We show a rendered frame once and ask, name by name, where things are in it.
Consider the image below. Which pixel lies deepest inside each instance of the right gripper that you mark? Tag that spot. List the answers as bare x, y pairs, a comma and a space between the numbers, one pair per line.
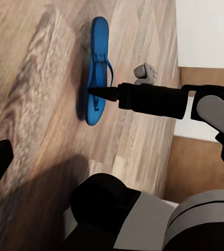
139, 98

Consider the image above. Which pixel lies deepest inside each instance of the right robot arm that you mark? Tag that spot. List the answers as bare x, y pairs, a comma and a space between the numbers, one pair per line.
144, 97

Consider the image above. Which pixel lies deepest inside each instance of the sliding door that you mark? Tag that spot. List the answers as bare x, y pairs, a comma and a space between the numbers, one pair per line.
195, 166
201, 76

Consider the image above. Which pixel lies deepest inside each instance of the sandal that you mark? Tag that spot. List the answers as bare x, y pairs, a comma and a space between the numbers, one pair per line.
94, 106

